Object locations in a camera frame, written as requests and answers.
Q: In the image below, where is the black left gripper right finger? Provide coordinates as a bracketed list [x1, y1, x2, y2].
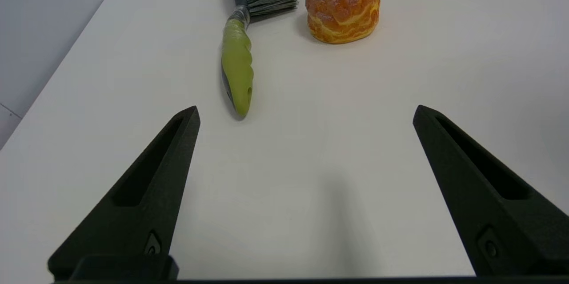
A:
[413, 105, 569, 278]

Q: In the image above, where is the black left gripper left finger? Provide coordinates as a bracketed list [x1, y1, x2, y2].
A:
[48, 106, 201, 281]

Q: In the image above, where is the green handled grey brush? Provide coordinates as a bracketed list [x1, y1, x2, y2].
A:
[221, 0, 299, 118]

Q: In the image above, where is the golden cream puff bread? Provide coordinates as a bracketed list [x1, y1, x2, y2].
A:
[305, 0, 381, 44]

